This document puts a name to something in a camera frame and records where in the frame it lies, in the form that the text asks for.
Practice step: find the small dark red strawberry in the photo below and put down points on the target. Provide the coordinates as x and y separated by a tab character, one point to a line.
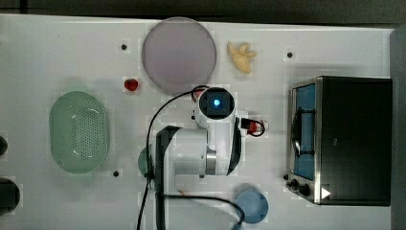
131	85

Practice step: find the black oven door handle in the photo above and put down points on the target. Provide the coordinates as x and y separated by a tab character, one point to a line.
296	132

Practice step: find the yellow toy banana bunch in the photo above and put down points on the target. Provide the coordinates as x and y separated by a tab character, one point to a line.
241	56

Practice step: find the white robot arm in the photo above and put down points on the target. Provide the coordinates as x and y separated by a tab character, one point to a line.
212	148

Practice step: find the green cup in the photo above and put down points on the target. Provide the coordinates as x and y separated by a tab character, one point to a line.
143	162

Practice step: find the red ketchup bottle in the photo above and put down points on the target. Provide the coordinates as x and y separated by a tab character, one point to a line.
255	128

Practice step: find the green perforated colander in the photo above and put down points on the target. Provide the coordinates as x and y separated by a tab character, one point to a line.
79	130

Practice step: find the blue bowl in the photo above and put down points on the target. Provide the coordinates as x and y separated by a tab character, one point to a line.
254	205

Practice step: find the round purple plate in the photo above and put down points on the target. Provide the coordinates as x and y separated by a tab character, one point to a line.
178	54

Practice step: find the black toaster oven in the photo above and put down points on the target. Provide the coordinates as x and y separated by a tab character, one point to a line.
351	134

